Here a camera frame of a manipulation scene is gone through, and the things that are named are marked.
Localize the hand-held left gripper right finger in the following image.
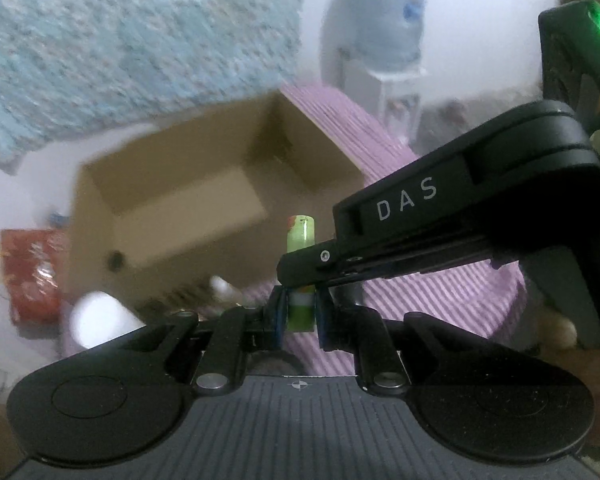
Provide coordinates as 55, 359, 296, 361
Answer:
314, 287, 482, 397

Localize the red gift bag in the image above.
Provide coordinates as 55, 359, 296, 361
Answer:
0, 229, 72, 327

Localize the blue floral cloth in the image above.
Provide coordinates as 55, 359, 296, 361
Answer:
0, 0, 333, 173

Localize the white pill bottle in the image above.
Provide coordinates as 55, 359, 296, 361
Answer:
69, 290, 148, 352

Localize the blue water jug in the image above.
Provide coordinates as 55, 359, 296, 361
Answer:
346, 0, 429, 72

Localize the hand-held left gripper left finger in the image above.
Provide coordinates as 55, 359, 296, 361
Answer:
121, 287, 287, 396

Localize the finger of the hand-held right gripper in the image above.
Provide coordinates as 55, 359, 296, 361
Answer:
276, 233, 497, 291

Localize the purple checked tablecloth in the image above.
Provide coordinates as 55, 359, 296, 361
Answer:
62, 84, 531, 378

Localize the white water dispenser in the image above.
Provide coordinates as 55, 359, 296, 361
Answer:
336, 49, 427, 143

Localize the brown cardboard box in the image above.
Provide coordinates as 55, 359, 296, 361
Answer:
66, 91, 366, 318

